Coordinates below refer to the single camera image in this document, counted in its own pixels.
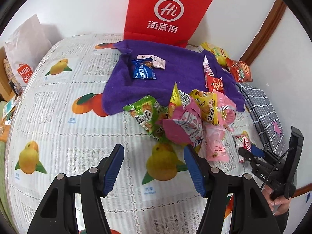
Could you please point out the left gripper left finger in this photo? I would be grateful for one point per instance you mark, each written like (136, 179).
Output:
(56, 212)

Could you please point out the yellow triangular snack packet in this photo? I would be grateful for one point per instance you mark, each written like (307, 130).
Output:
(207, 102)

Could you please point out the pink snack bag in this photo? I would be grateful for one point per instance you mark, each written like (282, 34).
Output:
(185, 127)

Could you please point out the small red snack packet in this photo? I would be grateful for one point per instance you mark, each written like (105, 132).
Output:
(214, 84)

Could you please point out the pink white slim snack packet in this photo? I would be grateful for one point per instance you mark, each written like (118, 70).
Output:
(207, 71)

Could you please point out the green snack packet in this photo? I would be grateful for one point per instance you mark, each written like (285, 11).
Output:
(148, 113)

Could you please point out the small white pink packet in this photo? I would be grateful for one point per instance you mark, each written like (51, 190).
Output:
(157, 62)

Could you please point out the blue snack packet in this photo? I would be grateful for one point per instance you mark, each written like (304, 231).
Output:
(143, 69)

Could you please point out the light pink snack packet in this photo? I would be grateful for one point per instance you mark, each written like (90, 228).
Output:
(214, 135)

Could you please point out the right hand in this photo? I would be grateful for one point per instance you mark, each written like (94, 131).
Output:
(278, 206)

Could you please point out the small red white packet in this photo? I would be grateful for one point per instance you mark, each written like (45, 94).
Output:
(242, 140)

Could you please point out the grey checked cushion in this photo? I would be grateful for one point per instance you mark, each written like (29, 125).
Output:
(265, 119)

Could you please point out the pink yellow snack packet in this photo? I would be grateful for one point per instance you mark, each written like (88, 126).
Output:
(226, 111)

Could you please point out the fruit pattern tablecloth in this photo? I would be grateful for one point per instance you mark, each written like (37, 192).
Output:
(51, 134)

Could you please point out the red chips bag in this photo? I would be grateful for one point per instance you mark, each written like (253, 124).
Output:
(239, 70)

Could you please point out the cluttered wooden side table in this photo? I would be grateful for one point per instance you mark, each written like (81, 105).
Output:
(9, 100)

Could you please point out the yellow barcode snack packet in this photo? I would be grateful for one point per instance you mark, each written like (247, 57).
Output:
(178, 99)

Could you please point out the yellow chips bag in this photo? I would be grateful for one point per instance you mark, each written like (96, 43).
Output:
(219, 53)

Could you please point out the purple towel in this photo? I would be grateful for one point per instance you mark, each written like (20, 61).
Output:
(184, 68)

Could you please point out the white Miniso paper bag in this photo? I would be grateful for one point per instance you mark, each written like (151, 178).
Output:
(25, 48)

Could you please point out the red paper bag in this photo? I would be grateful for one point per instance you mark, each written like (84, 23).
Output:
(170, 22)

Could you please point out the brown wooden door frame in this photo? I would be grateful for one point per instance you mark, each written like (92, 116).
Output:
(266, 31)

